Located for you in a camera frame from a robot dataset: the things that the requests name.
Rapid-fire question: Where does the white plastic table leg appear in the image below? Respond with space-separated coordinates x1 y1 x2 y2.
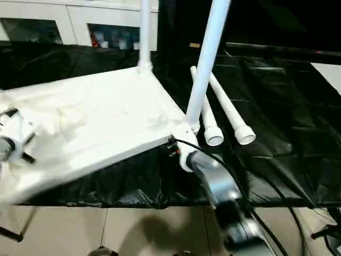
209 73 257 146
137 0 154 75
189 66 224 147
185 0 232 131

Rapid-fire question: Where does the white plastic table top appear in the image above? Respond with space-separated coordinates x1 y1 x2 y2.
0 65 198 206

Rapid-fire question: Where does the black table mat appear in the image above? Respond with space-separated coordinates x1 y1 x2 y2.
0 39 341 209

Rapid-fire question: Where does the white glass-door cabinet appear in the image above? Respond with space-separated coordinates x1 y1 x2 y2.
0 0 159 51

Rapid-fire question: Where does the white flat board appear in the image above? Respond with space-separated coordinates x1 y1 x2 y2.
310 62 341 95

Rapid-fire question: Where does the black tripod stand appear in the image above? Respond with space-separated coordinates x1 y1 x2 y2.
310 207 341 256

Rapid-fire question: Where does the black folding stand frame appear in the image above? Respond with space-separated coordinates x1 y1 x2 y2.
0 206 38 242

